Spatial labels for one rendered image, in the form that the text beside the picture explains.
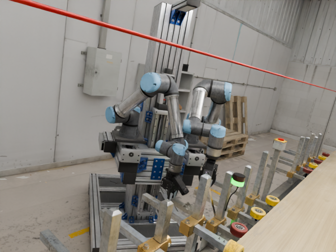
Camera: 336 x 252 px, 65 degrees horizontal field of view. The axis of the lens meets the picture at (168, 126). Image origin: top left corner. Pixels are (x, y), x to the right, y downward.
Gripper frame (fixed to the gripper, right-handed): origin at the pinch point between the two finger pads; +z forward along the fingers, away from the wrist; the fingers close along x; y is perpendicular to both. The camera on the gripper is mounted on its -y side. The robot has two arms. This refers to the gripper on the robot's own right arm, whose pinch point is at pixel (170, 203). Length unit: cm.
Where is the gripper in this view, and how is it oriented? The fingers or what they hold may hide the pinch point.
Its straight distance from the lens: 159.6
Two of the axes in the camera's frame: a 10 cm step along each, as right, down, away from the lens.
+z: -1.9, 9.5, 2.3
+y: -7.5, -2.9, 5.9
